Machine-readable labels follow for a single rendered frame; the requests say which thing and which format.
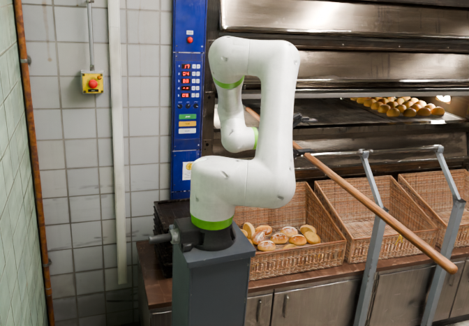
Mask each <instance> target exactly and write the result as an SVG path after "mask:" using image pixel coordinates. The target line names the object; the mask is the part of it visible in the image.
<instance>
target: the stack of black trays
mask: <svg viewBox="0 0 469 326"><path fill-rule="evenodd" d="M154 205H155V206H153V207H154V217H155V218H153V220H154V224H155V225H154V229H155V230H153V232H154V235H163V234H168V231H169V225H173V224H174V220H175V219H178V218H187V217H191V213H190V198H182V199H174V200H160V201H154ZM154 248H155V251H156V255H157V257H158V261H159V264H160V266H161V270H162V273H163V277H165V278H166V279H168V278H172V244H171V242H161V243H156V244H155V245H154Z"/></svg>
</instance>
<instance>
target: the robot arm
mask: <svg viewBox="0 0 469 326"><path fill-rule="evenodd" d="M208 58H209V66H210V69H211V74H212V77H213V80H214V84H215V86H216V90H217V93H218V107H217V113H218V118H219V121H220V125H221V142H222V145H223V147H224V148H225V149H226V150H227V151H229V152H232V153H238V152H241V151H246V150H251V149H256V151H255V157H254V159H253V160H250V161H248V160H241V159H236V158H228V157H223V156H204V157H201V158H199V159H197V160H196V161H195V162H194V163H193V164H192V167H191V196H190V213H191V217H187V218H178V219H175V220H174V225H173V229H171V230H169V231H168V234H163V235H154V236H149V244H156V243H161V242H171V244H178V245H179V247H180V248H181V249H182V250H183V252H188V251H191V250H192V249H193V248H196V249H200V250H203V251H222V250H225V249H228V248H230V247H231V246H232V245H233V244H234V243H235V241H236V232H235V230H234V228H233V225H232V219H233V216H234V215H235V207H236V206H244V207H259V208H267V209H277V208H280V207H283V206H285V205H286V204H288V203H289V201H291V199H292V197H293V195H294V194H295V189H296V183H295V170H294V161H293V159H295V160H296V159H297V156H298V155H304V154H305V153H311V152H313V150H312V149H296V151H295V150H294V149H293V148H292V129H293V128H294V127H295V126H296V125H297V124H299V123H300V122H302V123H308V122H318V120H316V119H309V117H303V116H302V114H301V113H299V112H298V113H296V114H294V115H293V106H294V98H295V87H296V82H297V75H298V70H299V64H300V56H299V53H298V51H297V48H296V47H295V46H294V45H293V44H292V43H289V42H287V41H285V40H249V39H245V38H238V37H233V36H223V37H220V38H218V39H216V40H215V41H214V42H213V43H212V44H211V47H210V48H209V54H208ZM245 75H252V76H257V77H259V78H260V81H261V107H260V125H259V127H246V125H245V121H244V108H243V105H242V101H241V88H242V85H243V82H244V76H245ZM293 153H294V154H293Z"/></svg>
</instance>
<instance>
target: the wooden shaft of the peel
mask: <svg viewBox="0 0 469 326"><path fill-rule="evenodd" d="M246 111H247V112H249V113H250V114H251V115H253V116H254V117H255V118H256V119H257V120H258V121H259V120H260V115H259V114H258V113H257V112H255V111H254V110H252V109H251V108H250V107H247V108H246ZM292 148H293V149H295V150H296V149H303V148H302V147H301V146H299V145H298V144H297V143H296V142H294V141H292ZM302 156H303V157H304V158H306V159H307V160H308V161H310V162H311V163H312V164H314V166H315V167H317V168H318V169H319V170H321V171H322V172H323V173H325V174H326V175H327V176H328V177H329V178H331V179H332V180H333V181H335V182H336V183H337V184H338V185H339V186H341V187H342V188H343V189H345V190H346V191H347V192H348V193H349V194H350V195H352V196H353V197H354V198H356V199H357V200H358V201H360V202H361V203H362V204H363V205H364V206H365V207H367V208H368V209H370V210H371V211H372V212H373V213H374V214H375V215H377V216H378V217H379V218H381V219H382V220H383V221H384V222H385V223H387V224H388V225H389V226H391V227H392V228H393V229H395V231H397V232H398V233H399V234H400V235H402V236H403V237H404V238H406V239H407V240H408V241H409V242H410V243H411V244H413V245H414V246H416V247H417V248H418V249H419V250H420V251H421V252H423V253H424V254H425V255H427V256H428V257H429V258H430V259H432V260H433V261H434V262H435V263H437V264H438V265H439V266H441V267H442V268H443V269H444V270H445V271H446V272H448V273H449V274H451V275H453V274H455V273H457V271H458V267H457V266H456V265H455V264H454V263H452V262H451V261H449V260H448V259H446V257H445V256H443V255H442V254H440V253H439V252H437V251H436V250H435V249H434V248H433V247H431V246H430V245H428V244H427V243H426V242H425V241H424V240H422V239H421V238H419V237H418V236H417V235H416V234H414V233H413V232H412V231H410V230H409V229H407V228H406V227H405V226H404V225H403V224H401V223H400V222H398V221H397V220H396V219H395V218H394V217H392V216H391V215H389V214H388V213H387V212H386V211H384V210H383V209H382V208H380V207H379V206H377V204H375V203H374V202H373V201H371V200H370V199H368V198H367V197H366V196H365V195H363V194H362V193H361V192H359V191H358V190H357V189H356V188H354V187H353V186H352V185H350V184H349V183H347V181H345V180H344V179H343V178H341V177H340V176H338V175H337V174H336V173H335V172H333V171H332V170H331V169H329V168H328V167H327V166H326V165H324V164H323V163H322V162H320V161H319V160H318V159H317V158H315V157H314V156H312V155H311V154H310V153H305V154H304V155H302Z"/></svg>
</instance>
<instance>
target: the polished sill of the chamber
mask: <svg viewBox="0 0 469 326"><path fill-rule="evenodd" d="M442 128H469V120H467V119H459V120H440V121H402V122H383V123H364V124H327V125H308V126H295V127H294V128H293V129H292V135H317V134H333V133H364V132H380V131H411V130H426V129H442ZM214 139H221V129H220V128H215V129H214Z"/></svg>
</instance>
